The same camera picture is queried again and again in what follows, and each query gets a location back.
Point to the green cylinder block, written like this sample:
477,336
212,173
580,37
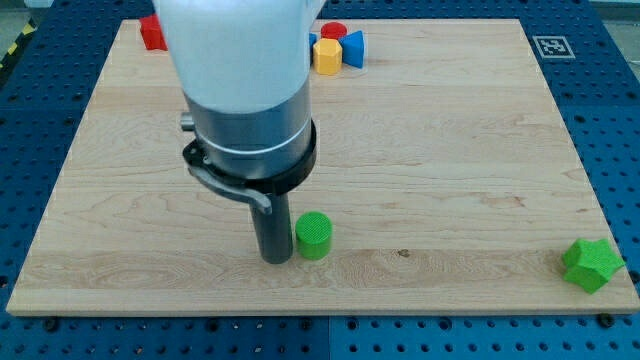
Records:
314,231

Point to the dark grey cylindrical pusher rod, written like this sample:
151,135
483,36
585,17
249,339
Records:
273,231

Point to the yellow hexagon block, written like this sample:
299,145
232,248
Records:
327,56

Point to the fiducial marker tag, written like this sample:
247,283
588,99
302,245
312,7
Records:
553,47

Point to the green star block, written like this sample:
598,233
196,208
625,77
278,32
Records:
591,264

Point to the wooden board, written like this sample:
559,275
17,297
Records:
444,165

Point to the blue triangle block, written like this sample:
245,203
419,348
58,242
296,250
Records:
353,49

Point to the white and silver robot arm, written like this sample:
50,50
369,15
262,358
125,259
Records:
244,71

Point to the black clamp ring with lever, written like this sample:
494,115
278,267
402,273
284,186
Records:
253,192

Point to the blue block behind arm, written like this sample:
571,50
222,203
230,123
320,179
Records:
312,40

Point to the red cylinder block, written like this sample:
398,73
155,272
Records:
333,30

